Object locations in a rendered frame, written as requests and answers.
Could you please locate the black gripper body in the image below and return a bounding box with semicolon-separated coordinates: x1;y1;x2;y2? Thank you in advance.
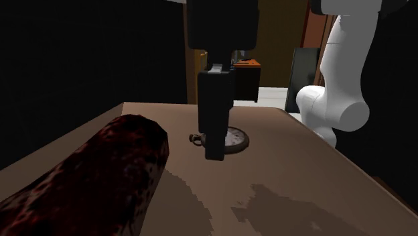
186;0;259;52

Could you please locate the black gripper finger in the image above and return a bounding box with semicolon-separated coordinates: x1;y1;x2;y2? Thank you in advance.
197;48;236;162

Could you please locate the silver pocket watch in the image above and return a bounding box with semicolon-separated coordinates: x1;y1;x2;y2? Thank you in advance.
188;126;251;156

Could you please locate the black cabinet with orange top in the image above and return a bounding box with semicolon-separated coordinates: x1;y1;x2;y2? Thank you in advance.
232;58;262;103

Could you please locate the dark grey upright board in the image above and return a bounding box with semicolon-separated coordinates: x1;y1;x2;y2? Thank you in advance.
284;47;322;114

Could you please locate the brown table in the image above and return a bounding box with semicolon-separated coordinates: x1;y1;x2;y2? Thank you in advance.
0;101;418;236

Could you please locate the dark red sausage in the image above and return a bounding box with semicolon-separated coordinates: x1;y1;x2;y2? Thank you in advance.
0;113;170;236

